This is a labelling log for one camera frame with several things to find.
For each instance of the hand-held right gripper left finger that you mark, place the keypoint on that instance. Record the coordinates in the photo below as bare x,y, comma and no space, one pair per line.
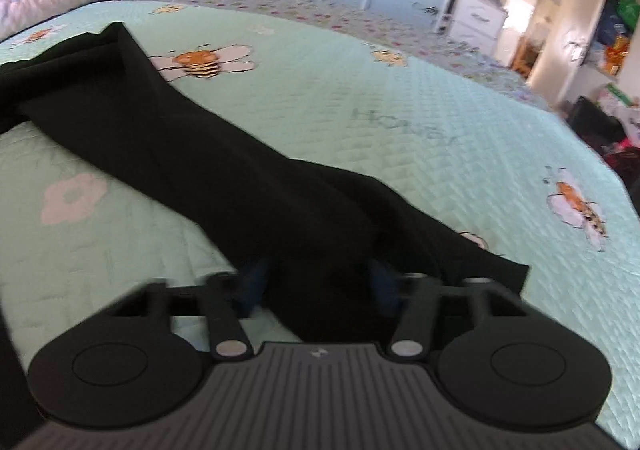
255,280

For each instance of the wooden chair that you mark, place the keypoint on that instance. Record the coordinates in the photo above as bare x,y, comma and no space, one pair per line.
524,57

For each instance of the white door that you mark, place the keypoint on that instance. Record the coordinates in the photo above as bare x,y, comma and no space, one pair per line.
570,30

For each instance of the bee-print quilted bed cover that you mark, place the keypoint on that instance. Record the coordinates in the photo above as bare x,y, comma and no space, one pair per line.
375,105

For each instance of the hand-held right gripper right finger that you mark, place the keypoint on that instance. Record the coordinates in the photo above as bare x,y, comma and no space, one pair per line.
382,285

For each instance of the white drawer cabinet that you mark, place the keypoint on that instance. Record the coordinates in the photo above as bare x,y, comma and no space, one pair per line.
477,20

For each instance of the black shirt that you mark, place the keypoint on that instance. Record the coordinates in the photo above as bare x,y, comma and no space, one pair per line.
200,140

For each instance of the red cloth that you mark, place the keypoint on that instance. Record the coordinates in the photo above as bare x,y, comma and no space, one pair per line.
622,160

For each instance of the green-white cardboard box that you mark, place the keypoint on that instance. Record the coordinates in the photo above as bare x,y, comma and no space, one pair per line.
620,97

